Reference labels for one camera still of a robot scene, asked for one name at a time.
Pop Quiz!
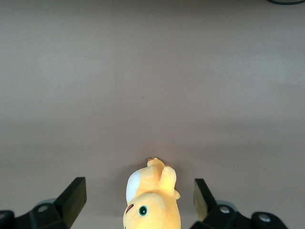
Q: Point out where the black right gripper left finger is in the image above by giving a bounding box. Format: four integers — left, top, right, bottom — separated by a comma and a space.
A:
0, 177, 87, 229

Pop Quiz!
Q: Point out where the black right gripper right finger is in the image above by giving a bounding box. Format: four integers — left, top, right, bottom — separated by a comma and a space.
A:
190, 178, 289, 229

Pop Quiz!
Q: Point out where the yellow plush toy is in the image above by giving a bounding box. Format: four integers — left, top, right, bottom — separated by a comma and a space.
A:
122, 156, 182, 229

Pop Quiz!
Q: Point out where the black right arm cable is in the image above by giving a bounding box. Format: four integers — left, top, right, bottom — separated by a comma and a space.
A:
266, 0, 305, 5

